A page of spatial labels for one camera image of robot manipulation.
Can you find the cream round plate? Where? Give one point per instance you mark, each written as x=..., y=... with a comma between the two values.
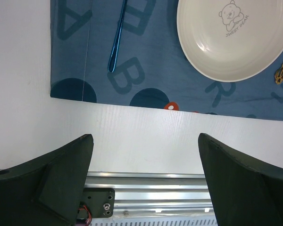
x=230, y=40

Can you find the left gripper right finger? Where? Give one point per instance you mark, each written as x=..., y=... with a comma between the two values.
x=244, y=190

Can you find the aluminium mounting rail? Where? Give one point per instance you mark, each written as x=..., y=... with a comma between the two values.
x=153, y=193

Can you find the perforated grey cable duct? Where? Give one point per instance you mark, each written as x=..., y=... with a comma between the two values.
x=157, y=221

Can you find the blue letter placemat cloth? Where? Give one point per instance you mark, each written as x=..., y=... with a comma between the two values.
x=152, y=70

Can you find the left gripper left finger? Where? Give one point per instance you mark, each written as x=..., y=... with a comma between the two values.
x=47, y=190

